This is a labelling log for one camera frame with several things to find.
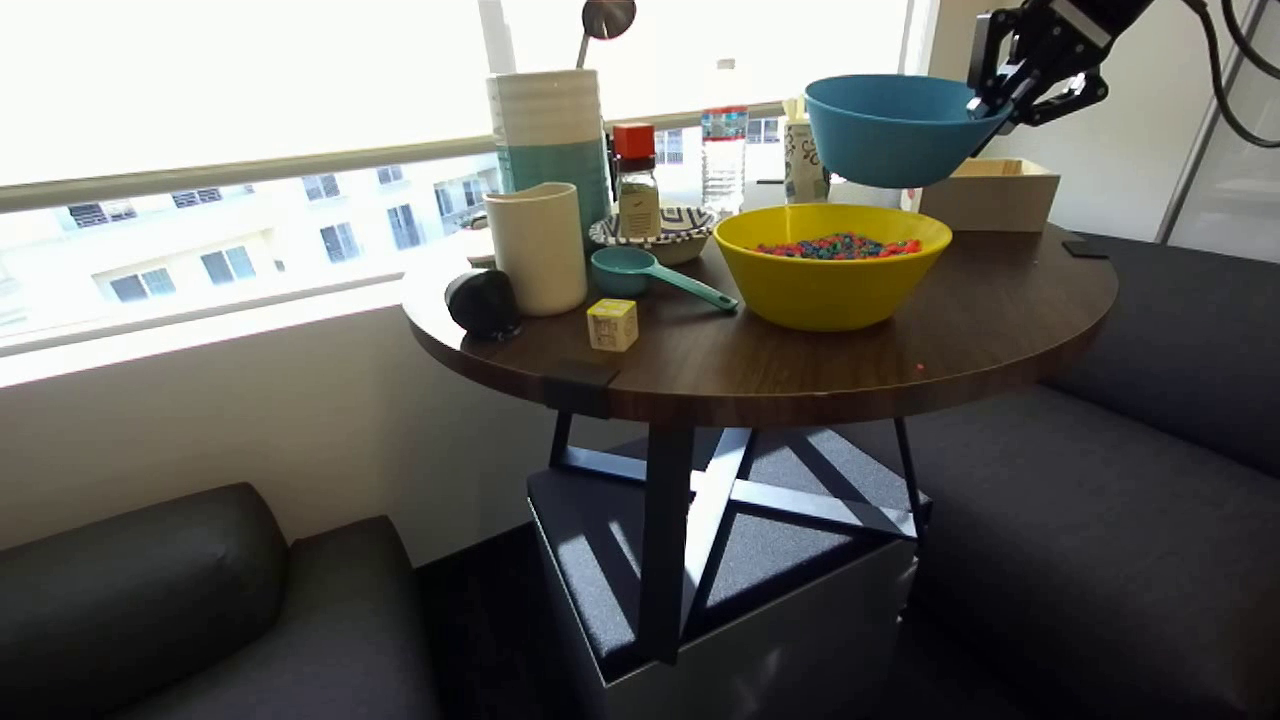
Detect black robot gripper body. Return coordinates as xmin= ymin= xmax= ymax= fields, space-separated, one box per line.
xmin=993 ymin=0 xmax=1148 ymax=106

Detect blue bowl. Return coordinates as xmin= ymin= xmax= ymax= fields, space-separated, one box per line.
xmin=800 ymin=73 xmax=1013 ymax=191

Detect yellow bowl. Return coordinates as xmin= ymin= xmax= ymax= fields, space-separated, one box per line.
xmin=712 ymin=197 xmax=958 ymax=335

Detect light wooden box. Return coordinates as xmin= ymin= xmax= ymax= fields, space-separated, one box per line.
xmin=916 ymin=157 xmax=1066 ymax=240

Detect patterned paper cup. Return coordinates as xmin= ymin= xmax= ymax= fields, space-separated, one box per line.
xmin=781 ymin=113 xmax=837 ymax=210

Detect colourful candies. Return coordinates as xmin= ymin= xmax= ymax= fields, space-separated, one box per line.
xmin=758 ymin=227 xmax=930 ymax=266

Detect clear water bottle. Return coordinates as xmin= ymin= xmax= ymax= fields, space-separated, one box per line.
xmin=695 ymin=53 xmax=752 ymax=212

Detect patterned shallow dish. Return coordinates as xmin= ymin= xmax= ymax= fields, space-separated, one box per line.
xmin=583 ymin=201 xmax=722 ymax=270

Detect red lidded jar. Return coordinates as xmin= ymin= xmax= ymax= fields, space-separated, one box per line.
xmin=609 ymin=121 xmax=662 ymax=185

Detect small beige jar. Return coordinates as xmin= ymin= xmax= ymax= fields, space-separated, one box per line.
xmin=614 ymin=172 xmax=670 ymax=240

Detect metal ladle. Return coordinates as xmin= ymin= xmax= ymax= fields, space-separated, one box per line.
xmin=573 ymin=0 xmax=639 ymax=73

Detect teal measuring scoop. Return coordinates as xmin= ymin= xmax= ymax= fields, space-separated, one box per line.
xmin=587 ymin=246 xmax=740 ymax=320

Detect dark grey fabric sofa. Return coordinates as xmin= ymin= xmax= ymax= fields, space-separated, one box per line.
xmin=906 ymin=234 xmax=1280 ymax=720

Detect white and teal canister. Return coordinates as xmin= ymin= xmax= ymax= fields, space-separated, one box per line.
xmin=484 ymin=66 xmax=615 ymax=247

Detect yellow cube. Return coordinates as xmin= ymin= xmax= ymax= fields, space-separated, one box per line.
xmin=583 ymin=296 xmax=643 ymax=355

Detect cream cylindrical cup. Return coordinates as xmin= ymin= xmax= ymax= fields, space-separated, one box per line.
xmin=484 ymin=181 xmax=594 ymax=320

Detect black round object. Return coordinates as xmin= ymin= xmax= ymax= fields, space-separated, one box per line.
xmin=446 ymin=266 xmax=527 ymax=339

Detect black leather sofa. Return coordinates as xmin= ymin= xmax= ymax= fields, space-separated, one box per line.
xmin=0 ymin=480 xmax=448 ymax=720

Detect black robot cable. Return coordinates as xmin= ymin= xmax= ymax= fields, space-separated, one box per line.
xmin=1180 ymin=0 xmax=1280 ymax=154

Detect white window frame post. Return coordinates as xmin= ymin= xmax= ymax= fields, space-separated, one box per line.
xmin=474 ymin=0 xmax=520 ymax=77

